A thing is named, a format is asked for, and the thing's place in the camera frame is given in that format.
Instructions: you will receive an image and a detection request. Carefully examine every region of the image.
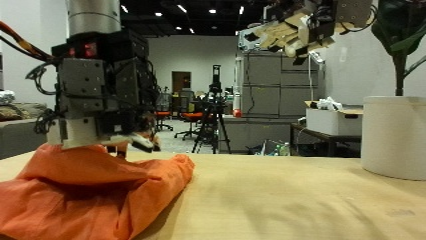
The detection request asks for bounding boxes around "white cardboard box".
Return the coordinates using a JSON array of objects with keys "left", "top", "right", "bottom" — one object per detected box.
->
[{"left": 304, "top": 100, "right": 363, "bottom": 137}]

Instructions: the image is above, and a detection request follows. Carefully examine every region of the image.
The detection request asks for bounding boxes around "grey box device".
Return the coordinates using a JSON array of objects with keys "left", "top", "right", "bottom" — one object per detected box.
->
[{"left": 237, "top": 28, "right": 285, "bottom": 53}]

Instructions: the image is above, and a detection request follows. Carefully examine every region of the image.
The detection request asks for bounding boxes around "grey metal cabinet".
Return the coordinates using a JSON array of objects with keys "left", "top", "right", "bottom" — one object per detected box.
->
[{"left": 241, "top": 49, "right": 327, "bottom": 118}]

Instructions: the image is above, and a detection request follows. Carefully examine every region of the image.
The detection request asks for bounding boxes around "brown door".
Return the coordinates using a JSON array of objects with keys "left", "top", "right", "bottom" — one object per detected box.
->
[{"left": 172, "top": 70, "right": 192, "bottom": 95}]

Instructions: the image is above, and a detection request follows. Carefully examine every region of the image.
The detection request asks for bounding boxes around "orange button shirt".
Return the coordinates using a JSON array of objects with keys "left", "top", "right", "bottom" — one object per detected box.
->
[{"left": 0, "top": 142, "right": 197, "bottom": 240}]

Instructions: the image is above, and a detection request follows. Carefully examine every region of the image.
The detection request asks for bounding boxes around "crinkled silver bag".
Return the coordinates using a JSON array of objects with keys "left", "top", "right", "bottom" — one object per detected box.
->
[{"left": 0, "top": 89, "right": 15, "bottom": 105}]

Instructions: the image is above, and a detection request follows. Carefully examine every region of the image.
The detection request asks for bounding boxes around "green leafy plant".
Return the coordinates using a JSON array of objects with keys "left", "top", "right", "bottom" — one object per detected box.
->
[{"left": 370, "top": 0, "right": 426, "bottom": 98}]

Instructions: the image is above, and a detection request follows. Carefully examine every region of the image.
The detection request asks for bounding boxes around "grey sofa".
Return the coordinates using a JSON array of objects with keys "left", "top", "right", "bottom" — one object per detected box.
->
[{"left": 0, "top": 103, "right": 59, "bottom": 160}]

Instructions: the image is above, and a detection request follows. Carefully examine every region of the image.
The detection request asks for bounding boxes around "black camera tripod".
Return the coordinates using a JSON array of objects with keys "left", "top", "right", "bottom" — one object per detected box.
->
[{"left": 190, "top": 64, "right": 232, "bottom": 155}]

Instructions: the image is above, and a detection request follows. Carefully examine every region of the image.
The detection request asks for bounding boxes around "dark side table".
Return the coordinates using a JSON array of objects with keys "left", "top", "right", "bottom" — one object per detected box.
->
[{"left": 290, "top": 123, "right": 362, "bottom": 158}]

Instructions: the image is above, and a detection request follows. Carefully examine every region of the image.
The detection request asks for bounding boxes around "grey low counter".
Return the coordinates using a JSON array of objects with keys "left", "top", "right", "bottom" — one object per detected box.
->
[{"left": 217, "top": 114, "right": 294, "bottom": 155}]

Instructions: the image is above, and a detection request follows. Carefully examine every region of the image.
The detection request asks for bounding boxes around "brown patterned cushion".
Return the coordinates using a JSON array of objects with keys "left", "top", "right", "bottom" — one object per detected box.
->
[{"left": 0, "top": 103, "right": 32, "bottom": 122}]

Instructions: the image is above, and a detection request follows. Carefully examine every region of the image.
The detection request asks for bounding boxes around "white plastic bag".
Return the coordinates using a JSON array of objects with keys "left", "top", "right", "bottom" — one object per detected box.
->
[{"left": 314, "top": 97, "right": 343, "bottom": 112}]

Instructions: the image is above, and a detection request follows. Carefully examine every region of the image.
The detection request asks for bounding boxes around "white plant pot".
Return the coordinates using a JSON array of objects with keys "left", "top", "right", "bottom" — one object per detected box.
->
[{"left": 359, "top": 96, "right": 426, "bottom": 182}]

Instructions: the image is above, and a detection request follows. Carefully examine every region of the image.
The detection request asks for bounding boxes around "orange seat office chair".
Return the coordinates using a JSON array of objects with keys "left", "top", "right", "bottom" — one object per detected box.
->
[
  {"left": 154, "top": 93, "right": 174, "bottom": 132},
  {"left": 173, "top": 91, "right": 205, "bottom": 141}
]

